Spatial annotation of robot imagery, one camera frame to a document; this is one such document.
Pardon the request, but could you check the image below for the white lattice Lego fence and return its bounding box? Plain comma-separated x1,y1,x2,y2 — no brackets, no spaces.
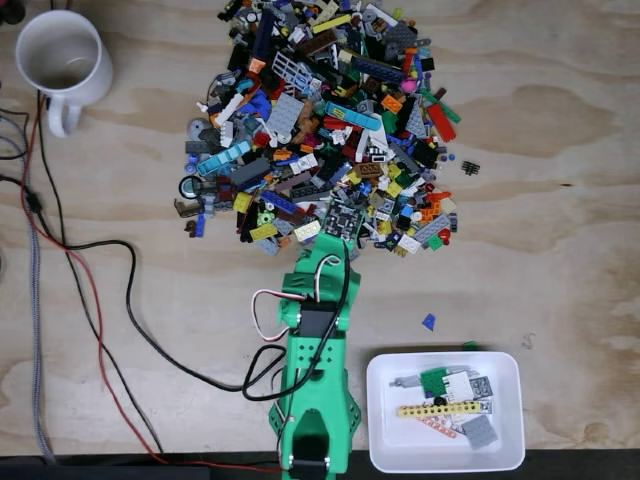
271,50,313,97

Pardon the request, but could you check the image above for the white ceramic mug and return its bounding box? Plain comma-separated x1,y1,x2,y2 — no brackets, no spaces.
14,9,114,139

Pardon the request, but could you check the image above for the cream Lego plate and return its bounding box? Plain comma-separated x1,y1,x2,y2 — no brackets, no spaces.
293,220,323,243

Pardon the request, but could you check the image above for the thin black cable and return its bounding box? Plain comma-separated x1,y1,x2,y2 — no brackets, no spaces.
36,92,165,455

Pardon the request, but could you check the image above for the salmon Technic Lego beam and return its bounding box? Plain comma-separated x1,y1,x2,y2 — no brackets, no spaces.
416,416,459,441

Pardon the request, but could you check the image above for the black camera cable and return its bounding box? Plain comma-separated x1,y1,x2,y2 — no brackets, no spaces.
241,242,352,402

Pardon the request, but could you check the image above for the long navy Lego plate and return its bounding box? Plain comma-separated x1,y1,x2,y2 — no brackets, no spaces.
349,54,406,86

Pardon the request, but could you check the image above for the long red Lego plate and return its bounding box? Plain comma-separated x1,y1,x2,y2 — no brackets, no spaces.
425,101,458,144

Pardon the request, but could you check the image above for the dark brown Lego plate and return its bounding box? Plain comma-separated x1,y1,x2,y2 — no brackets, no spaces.
294,31,339,58

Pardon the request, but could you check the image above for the dark grey Lego brick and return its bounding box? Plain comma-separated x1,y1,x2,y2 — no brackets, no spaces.
229,158,272,188

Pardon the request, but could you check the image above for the teal Lego panel piece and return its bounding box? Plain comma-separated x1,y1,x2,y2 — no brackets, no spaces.
195,140,253,177

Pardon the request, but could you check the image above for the long light blue Lego piece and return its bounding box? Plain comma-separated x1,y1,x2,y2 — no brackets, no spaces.
323,100,378,131

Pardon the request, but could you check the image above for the black Lego brick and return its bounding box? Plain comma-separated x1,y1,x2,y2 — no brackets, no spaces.
411,140,441,169

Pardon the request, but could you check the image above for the yellow Technic Lego beam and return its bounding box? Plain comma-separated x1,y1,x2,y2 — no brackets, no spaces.
396,400,489,419

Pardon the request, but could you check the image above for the green square Lego plate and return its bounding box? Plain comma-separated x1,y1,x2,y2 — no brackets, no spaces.
418,366,452,399

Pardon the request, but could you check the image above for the green camera circuit board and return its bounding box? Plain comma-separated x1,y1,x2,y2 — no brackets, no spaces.
319,198,364,242

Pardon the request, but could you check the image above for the long dark blue Lego brick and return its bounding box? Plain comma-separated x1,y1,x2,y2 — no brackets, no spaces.
250,8,277,62

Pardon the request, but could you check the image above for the grey wedge Lego plate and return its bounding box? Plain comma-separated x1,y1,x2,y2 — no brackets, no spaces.
383,20,419,46

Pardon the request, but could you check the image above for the grey braided cable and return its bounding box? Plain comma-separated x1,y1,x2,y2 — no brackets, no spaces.
27,219,55,464

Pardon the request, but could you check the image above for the grey studded Lego plate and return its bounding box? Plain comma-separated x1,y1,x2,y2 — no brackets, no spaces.
423,213,454,244

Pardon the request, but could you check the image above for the red wire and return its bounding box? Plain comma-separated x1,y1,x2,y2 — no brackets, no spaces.
19,92,284,474

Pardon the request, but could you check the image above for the light grey Lego plate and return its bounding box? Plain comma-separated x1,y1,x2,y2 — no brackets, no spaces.
264,91,306,142

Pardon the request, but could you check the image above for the white red servo cable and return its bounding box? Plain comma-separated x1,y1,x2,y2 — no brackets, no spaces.
250,254,343,346

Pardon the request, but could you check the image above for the white Lego tile piece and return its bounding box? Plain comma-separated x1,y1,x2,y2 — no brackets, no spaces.
442,371,477,403

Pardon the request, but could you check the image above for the thick black cable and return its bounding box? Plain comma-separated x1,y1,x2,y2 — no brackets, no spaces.
62,239,247,393

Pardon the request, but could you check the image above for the long yellow Lego plate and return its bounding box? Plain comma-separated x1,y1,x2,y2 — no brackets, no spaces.
310,13,353,36

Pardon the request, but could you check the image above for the black Lego wheel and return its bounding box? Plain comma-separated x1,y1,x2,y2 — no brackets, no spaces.
178,174,202,200

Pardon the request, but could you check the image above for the blue Lego plate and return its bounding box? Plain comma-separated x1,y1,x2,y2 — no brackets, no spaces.
259,189,297,214

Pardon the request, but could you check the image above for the grey square Lego plate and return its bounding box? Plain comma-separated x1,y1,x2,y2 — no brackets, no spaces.
460,414,501,449

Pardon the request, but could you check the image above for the white plastic bin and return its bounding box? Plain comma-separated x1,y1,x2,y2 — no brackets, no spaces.
365,350,527,474

